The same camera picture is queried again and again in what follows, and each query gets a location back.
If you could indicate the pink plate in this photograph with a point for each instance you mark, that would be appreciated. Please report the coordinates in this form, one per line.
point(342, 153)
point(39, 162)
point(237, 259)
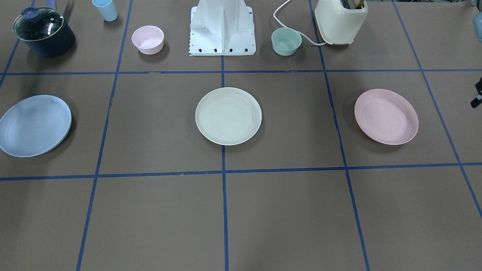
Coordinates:
point(386, 117)

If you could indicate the blue plate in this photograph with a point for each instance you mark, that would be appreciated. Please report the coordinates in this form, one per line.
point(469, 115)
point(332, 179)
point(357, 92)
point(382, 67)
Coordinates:
point(34, 126)

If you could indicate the cream white plate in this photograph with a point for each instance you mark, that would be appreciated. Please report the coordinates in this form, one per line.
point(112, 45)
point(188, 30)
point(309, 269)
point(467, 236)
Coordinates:
point(228, 116)

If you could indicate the green bowl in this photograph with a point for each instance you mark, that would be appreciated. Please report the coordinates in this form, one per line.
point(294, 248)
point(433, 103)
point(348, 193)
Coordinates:
point(285, 41)

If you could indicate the pink bowl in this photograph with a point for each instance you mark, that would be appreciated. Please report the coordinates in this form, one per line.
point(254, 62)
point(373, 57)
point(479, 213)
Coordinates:
point(148, 39)

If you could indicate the cream toaster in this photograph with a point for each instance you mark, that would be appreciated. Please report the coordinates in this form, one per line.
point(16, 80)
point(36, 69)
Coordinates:
point(340, 20)

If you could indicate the light blue cup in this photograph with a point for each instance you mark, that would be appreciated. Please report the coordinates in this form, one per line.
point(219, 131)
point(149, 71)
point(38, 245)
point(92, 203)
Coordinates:
point(107, 9)

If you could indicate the dark blue pot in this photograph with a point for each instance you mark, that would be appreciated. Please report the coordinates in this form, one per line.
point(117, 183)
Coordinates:
point(57, 44)

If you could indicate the glass pot lid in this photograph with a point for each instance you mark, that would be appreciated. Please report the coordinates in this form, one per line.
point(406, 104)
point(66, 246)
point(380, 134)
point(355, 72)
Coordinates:
point(37, 24)

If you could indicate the pale blue object at edge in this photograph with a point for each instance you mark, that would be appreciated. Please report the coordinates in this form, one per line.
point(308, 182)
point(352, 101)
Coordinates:
point(477, 22)

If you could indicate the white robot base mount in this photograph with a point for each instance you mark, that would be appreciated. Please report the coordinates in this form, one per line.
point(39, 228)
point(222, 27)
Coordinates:
point(222, 28)

